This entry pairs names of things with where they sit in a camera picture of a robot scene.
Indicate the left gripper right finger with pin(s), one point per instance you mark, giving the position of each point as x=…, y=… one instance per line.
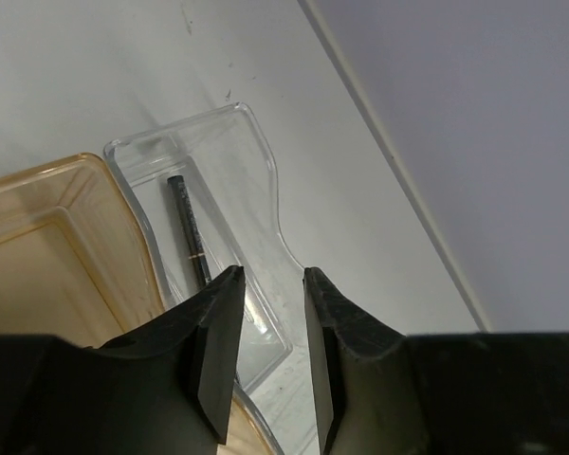
x=377, y=391

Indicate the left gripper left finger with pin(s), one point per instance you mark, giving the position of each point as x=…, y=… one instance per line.
x=163, y=388

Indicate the black pen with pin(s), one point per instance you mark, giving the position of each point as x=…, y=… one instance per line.
x=187, y=220

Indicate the clear plastic tray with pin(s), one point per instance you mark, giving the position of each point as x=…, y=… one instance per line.
x=226, y=169

